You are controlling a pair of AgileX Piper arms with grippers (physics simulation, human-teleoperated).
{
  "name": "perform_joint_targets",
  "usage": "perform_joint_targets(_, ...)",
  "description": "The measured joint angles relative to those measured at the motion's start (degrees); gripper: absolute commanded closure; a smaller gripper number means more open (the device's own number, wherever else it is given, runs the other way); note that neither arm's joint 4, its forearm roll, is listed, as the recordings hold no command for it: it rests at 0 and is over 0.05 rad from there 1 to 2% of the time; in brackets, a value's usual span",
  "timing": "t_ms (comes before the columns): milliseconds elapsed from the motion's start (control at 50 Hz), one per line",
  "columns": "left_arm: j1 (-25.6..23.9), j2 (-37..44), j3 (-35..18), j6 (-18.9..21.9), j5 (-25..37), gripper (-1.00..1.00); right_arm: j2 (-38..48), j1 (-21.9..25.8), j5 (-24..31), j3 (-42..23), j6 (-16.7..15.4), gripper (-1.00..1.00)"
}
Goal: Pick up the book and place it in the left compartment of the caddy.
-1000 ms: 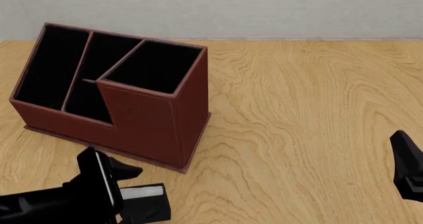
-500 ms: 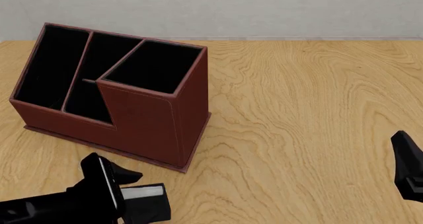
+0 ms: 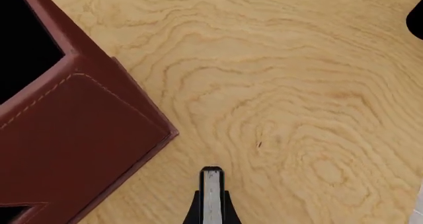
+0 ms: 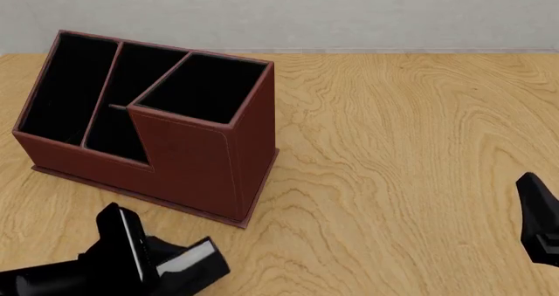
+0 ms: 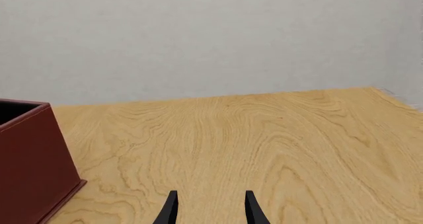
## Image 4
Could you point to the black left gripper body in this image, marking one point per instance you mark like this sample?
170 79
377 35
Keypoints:
163 250

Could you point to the red-brown desk caddy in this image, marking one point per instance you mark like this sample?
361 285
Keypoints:
192 165

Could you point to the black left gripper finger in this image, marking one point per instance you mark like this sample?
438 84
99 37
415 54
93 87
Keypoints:
196 273
114 233

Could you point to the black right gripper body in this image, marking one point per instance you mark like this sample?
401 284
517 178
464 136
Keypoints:
548 251

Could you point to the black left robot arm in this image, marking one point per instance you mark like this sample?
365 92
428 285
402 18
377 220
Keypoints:
48 278

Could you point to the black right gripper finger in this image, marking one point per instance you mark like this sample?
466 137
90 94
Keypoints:
539 207

